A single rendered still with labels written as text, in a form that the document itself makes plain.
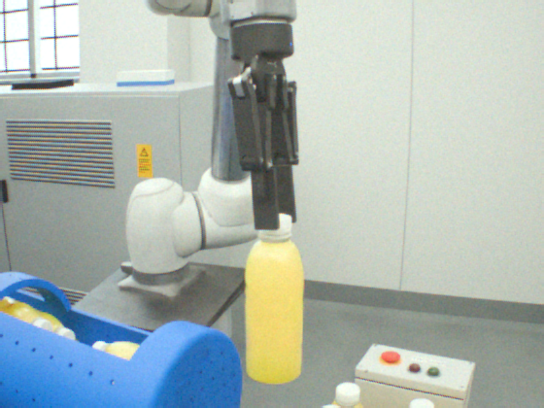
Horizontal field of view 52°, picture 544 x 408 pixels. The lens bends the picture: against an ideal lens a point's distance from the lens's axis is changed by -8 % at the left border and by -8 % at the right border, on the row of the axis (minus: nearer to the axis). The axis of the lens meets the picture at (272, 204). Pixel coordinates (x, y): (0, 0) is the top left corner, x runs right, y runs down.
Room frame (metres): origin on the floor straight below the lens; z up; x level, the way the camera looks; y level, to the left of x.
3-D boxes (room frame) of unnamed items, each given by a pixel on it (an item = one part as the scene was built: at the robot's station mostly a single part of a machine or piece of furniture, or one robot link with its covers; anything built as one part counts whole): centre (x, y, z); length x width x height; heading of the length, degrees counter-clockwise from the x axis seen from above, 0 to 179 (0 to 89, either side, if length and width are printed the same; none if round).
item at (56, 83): (3.01, 1.22, 1.46); 0.32 x 0.23 x 0.04; 71
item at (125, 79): (2.72, 0.58, 1.48); 0.24 x 0.12 x 0.08; 79
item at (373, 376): (0.90, -0.26, 1.05); 0.20 x 0.10 x 0.10; 63
